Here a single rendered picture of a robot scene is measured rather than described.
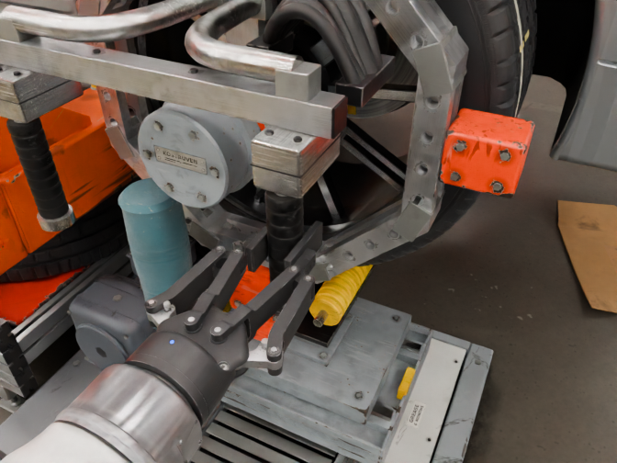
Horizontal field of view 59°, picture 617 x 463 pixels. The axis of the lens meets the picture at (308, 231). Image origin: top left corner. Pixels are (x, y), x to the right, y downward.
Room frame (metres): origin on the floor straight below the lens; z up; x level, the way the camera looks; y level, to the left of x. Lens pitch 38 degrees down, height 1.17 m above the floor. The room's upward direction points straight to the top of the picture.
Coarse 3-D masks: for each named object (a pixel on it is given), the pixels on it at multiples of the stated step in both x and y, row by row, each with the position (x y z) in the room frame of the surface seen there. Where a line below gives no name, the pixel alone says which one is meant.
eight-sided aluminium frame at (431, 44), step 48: (96, 0) 0.78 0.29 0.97; (384, 0) 0.60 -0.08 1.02; (432, 0) 0.64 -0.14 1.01; (432, 48) 0.58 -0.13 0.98; (144, 96) 0.84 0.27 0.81; (432, 96) 0.62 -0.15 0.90; (432, 144) 0.57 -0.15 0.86; (432, 192) 0.57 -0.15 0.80; (240, 240) 0.70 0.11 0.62; (336, 240) 0.67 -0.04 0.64; (384, 240) 0.59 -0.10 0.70
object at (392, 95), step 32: (160, 0) 0.88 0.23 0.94; (160, 32) 0.90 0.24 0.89; (192, 64) 0.87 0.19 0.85; (320, 64) 0.75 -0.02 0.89; (384, 96) 0.71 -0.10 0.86; (352, 128) 0.73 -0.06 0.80; (384, 160) 0.70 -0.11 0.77; (256, 192) 0.80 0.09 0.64; (320, 192) 0.85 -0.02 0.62; (352, 192) 0.82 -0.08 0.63; (384, 192) 0.76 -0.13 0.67; (352, 224) 0.70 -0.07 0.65
